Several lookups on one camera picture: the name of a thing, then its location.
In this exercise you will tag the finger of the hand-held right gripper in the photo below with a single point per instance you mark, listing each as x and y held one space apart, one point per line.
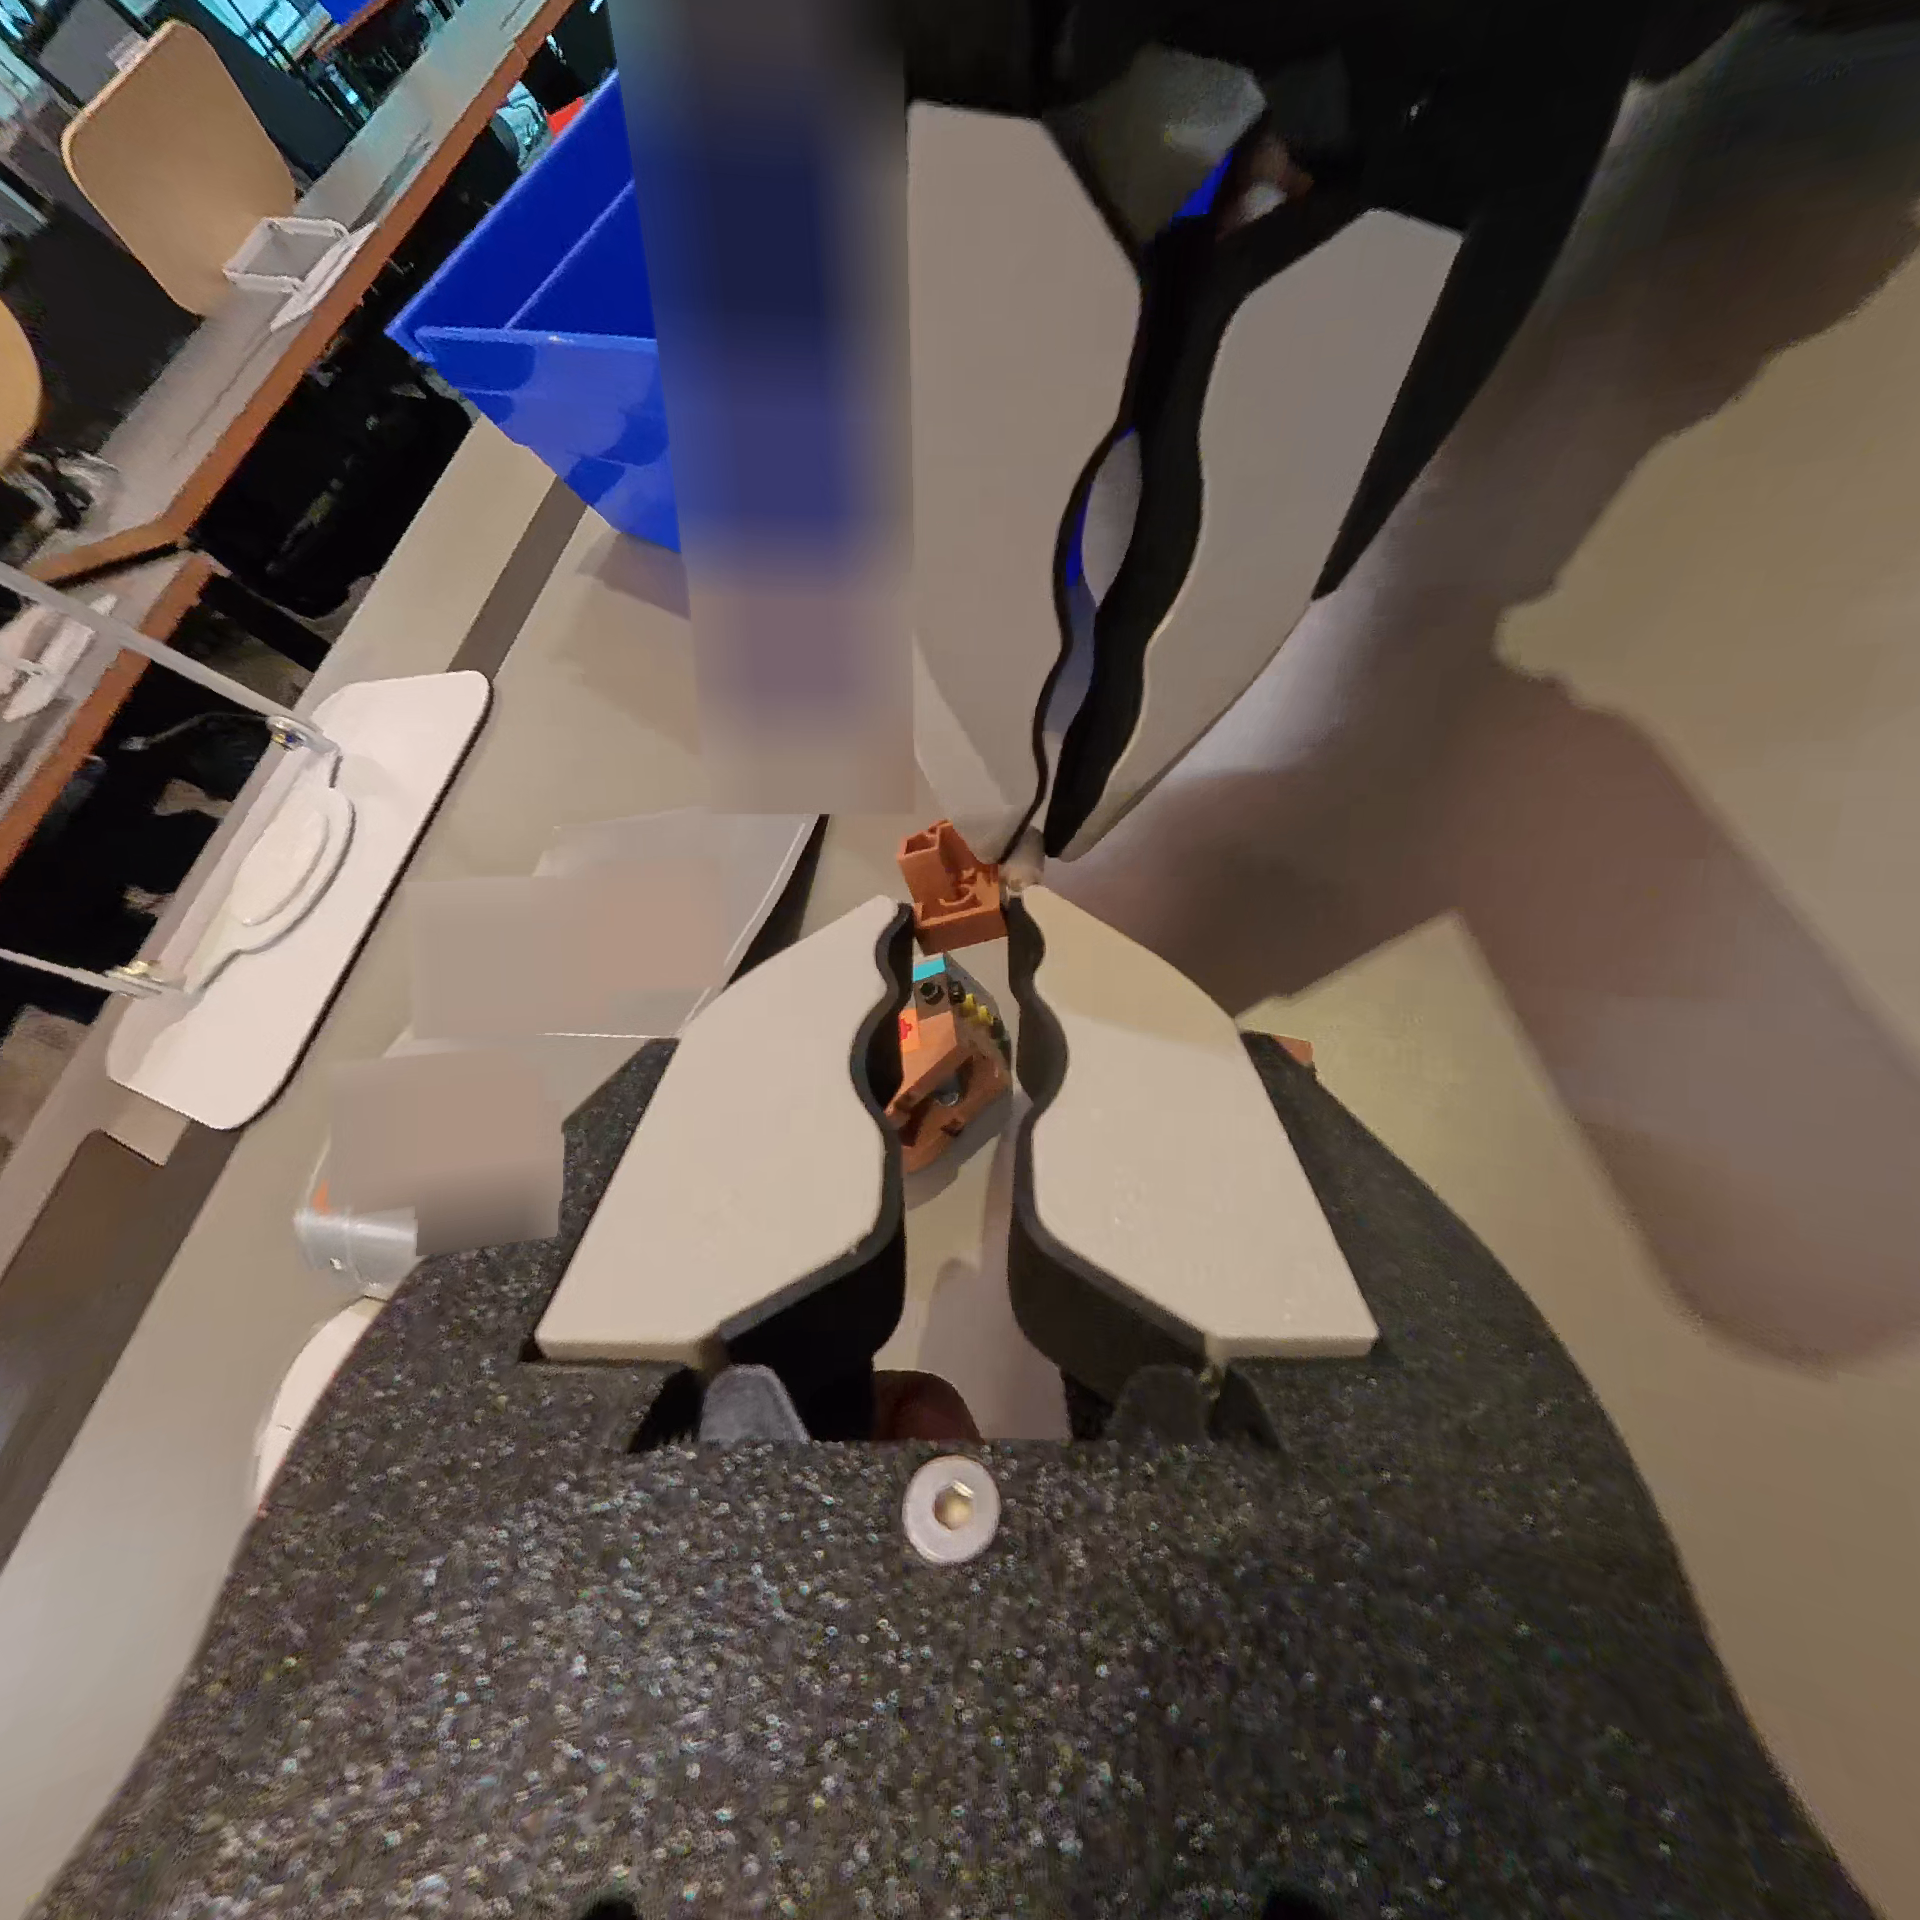
1276 495
991 450

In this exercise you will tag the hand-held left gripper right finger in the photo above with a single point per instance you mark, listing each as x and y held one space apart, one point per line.
1185 1185

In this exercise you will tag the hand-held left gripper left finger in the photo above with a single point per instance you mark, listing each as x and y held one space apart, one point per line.
720 1170

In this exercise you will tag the small colourful brick model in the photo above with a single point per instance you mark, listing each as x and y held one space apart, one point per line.
937 1079

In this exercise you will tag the brown bracket brick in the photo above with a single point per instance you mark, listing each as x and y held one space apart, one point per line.
954 893

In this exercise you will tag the blue plastic bin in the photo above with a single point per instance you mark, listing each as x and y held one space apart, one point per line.
539 390

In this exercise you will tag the wooden edged office desk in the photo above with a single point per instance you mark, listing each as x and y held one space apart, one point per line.
255 375

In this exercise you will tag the plywood desk divider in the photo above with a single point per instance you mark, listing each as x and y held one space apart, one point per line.
181 150

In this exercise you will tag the white grey plastic object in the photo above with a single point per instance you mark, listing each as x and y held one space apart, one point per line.
323 1349

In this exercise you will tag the clear acrylic tray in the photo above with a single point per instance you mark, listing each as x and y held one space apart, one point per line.
299 254

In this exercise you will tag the clear acrylic stand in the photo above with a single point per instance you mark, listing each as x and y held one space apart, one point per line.
89 616

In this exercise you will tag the white rounded base plate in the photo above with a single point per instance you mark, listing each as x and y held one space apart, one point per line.
299 902

